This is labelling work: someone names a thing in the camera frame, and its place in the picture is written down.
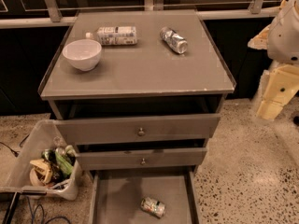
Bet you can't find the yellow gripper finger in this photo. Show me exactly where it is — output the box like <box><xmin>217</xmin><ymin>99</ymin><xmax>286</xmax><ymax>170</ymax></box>
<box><xmin>257</xmin><ymin>64</ymin><xmax>299</xmax><ymax>119</ymax></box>
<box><xmin>248</xmin><ymin>25</ymin><xmax>270</xmax><ymax>49</ymax></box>

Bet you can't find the green 7up can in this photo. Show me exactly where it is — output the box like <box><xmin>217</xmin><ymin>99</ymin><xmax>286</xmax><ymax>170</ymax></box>
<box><xmin>140</xmin><ymin>197</ymin><xmax>165</xmax><ymax>218</ymax></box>

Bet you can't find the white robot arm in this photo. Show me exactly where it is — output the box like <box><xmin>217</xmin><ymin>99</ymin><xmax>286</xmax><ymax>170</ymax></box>
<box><xmin>248</xmin><ymin>0</ymin><xmax>299</xmax><ymax>119</ymax></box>

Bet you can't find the silver crushed can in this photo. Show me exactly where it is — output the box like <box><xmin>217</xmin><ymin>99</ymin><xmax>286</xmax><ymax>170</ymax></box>
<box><xmin>160</xmin><ymin>27</ymin><xmax>188</xmax><ymax>54</ymax></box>

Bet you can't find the middle grey drawer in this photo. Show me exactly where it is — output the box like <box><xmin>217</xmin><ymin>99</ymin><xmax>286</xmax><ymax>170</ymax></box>
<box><xmin>76</xmin><ymin>147</ymin><xmax>207</xmax><ymax>171</ymax></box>

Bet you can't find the grey drawer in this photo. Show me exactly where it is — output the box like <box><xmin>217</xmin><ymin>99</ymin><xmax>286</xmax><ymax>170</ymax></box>
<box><xmin>57</xmin><ymin>114</ymin><xmax>220</xmax><ymax>145</ymax></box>
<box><xmin>88</xmin><ymin>168</ymin><xmax>200</xmax><ymax>224</ymax></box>
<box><xmin>76</xmin><ymin>147</ymin><xmax>207</xmax><ymax>171</ymax></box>

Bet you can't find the grey drawer cabinet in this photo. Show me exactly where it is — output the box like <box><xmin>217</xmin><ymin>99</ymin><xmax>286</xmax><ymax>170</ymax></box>
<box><xmin>37</xmin><ymin>9</ymin><xmax>237</xmax><ymax>224</ymax></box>

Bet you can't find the brass top drawer knob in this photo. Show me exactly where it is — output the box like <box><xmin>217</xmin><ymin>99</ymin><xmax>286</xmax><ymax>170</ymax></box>
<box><xmin>137</xmin><ymin>127</ymin><xmax>146</xmax><ymax>136</ymax></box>

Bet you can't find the bottom grey drawer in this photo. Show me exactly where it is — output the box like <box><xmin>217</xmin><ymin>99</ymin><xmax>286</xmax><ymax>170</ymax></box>
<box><xmin>88</xmin><ymin>168</ymin><xmax>200</xmax><ymax>224</ymax></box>

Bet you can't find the top grey drawer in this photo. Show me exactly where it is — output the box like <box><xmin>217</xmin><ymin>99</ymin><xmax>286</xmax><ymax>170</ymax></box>
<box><xmin>57</xmin><ymin>114</ymin><xmax>220</xmax><ymax>145</ymax></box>

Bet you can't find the white labelled plastic bottle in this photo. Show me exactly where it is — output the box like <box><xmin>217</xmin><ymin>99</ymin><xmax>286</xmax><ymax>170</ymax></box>
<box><xmin>85</xmin><ymin>26</ymin><xmax>137</xmax><ymax>46</ymax></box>

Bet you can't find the white ceramic bowl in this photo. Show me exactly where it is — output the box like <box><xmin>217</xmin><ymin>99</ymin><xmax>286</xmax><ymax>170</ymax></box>
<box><xmin>63</xmin><ymin>39</ymin><xmax>102</xmax><ymax>71</ymax></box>

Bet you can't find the metal railing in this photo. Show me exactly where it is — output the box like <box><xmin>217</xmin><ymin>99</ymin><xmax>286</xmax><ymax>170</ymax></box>
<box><xmin>0</xmin><ymin>0</ymin><xmax>287</xmax><ymax>29</ymax></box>

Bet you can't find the green bag in bin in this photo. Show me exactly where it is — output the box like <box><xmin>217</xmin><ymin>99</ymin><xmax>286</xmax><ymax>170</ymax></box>
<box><xmin>55</xmin><ymin>152</ymin><xmax>73</xmax><ymax>177</ymax></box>

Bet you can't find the clear plastic bin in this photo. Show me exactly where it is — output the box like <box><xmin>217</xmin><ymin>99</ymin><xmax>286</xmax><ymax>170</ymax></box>
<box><xmin>0</xmin><ymin>119</ymin><xmax>80</xmax><ymax>201</ymax></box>

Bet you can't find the black cable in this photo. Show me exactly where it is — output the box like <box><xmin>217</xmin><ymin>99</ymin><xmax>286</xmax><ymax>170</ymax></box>
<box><xmin>0</xmin><ymin>133</ymin><xmax>30</xmax><ymax>158</ymax></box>

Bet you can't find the blue cable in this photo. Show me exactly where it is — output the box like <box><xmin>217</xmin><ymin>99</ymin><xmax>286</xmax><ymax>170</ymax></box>
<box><xmin>25</xmin><ymin>196</ymin><xmax>73</xmax><ymax>224</ymax></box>

